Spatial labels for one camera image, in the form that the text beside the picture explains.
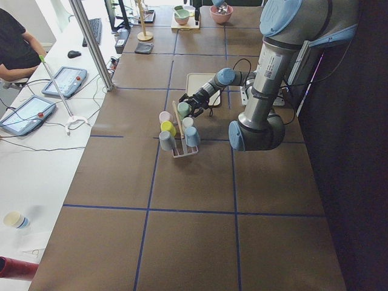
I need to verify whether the cream rabbit tray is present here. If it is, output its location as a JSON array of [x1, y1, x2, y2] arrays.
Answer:
[[186, 73, 221, 107]]

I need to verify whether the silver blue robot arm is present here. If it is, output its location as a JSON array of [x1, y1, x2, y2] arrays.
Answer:
[[180, 0, 360, 151]]

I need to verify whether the wooden cutting board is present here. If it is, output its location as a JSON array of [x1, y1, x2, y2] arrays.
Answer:
[[170, 10, 201, 30]]

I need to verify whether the light blue cup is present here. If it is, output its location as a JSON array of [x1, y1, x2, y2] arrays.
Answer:
[[185, 126, 201, 147]]

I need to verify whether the red cylinder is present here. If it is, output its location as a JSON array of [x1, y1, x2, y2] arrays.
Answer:
[[1, 256, 39, 281]]

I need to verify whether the black metal tray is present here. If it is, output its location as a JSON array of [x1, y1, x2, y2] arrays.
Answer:
[[129, 10, 156, 25]]

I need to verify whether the pink bowl with ice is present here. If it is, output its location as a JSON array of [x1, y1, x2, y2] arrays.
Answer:
[[210, 5, 233, 24]]

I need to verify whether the wooden mug tree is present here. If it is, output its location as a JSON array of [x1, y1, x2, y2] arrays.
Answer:
[[136, 0, 153, 42]]

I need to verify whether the white wire cup rack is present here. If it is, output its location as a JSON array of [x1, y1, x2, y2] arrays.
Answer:
[[172, 101, 198, 158]]

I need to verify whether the black keyboard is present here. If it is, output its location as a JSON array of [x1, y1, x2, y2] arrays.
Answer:
[[89, 18, 102, 45]]

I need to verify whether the yellow cup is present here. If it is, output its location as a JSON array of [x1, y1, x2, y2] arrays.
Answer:
[[160, 121, 176, 138]]

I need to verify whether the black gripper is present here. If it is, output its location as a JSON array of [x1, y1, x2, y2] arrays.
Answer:
[[190, 0, 202, 25], [179, 90, 210, 118]]

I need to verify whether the metal reacher grabber tool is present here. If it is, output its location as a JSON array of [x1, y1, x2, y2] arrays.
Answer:
[[39, 55, 89, 135]]

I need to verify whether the paper cup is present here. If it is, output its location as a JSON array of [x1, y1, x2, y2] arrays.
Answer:
[[3, 211, 30, 229]]

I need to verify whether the pink cup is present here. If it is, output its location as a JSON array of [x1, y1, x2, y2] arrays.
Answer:
[[159, 111, 173, 124]]

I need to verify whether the grey cup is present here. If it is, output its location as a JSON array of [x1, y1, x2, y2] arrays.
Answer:
[[159, 130, 176, 151]]

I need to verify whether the aluminium frame post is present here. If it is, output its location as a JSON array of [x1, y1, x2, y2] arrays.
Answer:
[[69, 0, 114, 92]]

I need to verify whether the cream white cup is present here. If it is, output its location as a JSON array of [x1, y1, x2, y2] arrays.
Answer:
[[181, 117, 194, 132]]

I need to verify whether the black label box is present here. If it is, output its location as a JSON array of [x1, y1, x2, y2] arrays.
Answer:
[[114, 29, 130, 54]]

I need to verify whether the mint green cup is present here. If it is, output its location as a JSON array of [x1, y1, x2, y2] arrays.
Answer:
[[177, 102, 192, 121]]

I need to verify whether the seated person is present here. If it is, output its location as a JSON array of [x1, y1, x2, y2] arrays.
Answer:
[[1, 9, 47, 82]]

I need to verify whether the teach pendant tablet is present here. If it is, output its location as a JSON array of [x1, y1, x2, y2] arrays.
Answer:
[[1, 95, 56, 136], [54, 66, 87, 99]]

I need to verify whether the black computer mouse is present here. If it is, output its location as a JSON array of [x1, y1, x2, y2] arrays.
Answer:
[[67, 50, 81, 59]]

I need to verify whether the grey folded cloth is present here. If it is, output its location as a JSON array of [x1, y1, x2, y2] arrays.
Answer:
[[134, 42, 153, 55]]

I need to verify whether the green bowl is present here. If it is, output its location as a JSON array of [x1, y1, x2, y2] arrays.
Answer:
[[174, 9, 190, 25]]

